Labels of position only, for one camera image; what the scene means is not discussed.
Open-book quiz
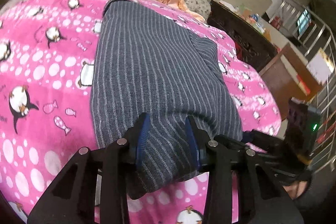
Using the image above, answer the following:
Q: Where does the grey pinstriped suit jacket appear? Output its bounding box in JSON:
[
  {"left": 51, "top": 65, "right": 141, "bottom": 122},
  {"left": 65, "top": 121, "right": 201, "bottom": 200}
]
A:
[{"left": 91, "top": 0, "right": 242, "bottom": 199}]

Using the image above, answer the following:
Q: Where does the dark wooden nightstand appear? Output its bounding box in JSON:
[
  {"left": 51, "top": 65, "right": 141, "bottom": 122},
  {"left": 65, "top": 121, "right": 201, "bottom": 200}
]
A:
[{"left": 207, "top": 0, "right": 277, "bottom": 72}]

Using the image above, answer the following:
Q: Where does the metal stair railing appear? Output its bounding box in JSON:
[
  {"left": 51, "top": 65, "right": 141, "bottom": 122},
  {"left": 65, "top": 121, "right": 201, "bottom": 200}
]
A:
[{"left": 268, "top": 0, "right": 335, "bottom": 172}]

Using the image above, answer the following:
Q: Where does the brown wooden cabinet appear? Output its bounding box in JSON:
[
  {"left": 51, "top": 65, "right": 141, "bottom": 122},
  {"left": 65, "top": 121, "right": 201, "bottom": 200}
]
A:
[{"left": 259, "top": 43, "right": 322, "bottom": 120}]

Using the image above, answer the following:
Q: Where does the pink penguin blanket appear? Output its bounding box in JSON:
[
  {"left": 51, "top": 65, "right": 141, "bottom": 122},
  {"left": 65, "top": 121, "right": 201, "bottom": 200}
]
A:
[{"left": 1, "top": 0, "right": 281, "bottom": 223}]

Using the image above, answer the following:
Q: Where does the person's right hand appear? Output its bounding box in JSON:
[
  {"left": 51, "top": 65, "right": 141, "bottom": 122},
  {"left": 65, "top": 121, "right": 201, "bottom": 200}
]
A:
[{"left": 283, "top": 180, "right": 311, "bottom": 200}]

